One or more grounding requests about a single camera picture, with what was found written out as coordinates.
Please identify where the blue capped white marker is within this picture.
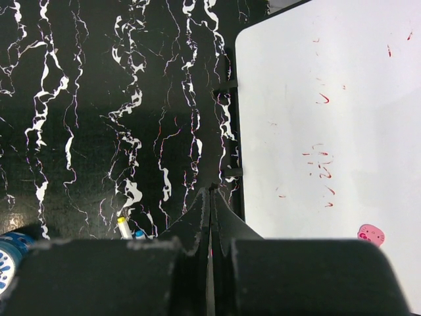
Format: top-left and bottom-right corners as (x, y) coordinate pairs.
(135, 230), (146, 240)

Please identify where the pink sticker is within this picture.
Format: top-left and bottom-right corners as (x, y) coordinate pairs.
(357, 224), (385, 247)

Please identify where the yellow capped white marker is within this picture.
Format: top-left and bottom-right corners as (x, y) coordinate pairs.
(117, 217), (132, 240)

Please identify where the round blue tape tin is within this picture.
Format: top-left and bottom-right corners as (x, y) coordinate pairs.
(0, 232), (35, 294)

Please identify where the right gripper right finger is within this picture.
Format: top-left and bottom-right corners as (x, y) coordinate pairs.
(210, 186), (263, 257)

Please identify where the white whiteboard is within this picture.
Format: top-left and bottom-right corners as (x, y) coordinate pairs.
(235, 1), (420, 313)

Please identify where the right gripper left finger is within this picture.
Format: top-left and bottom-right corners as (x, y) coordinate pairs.
(158, 188), (211, 255)

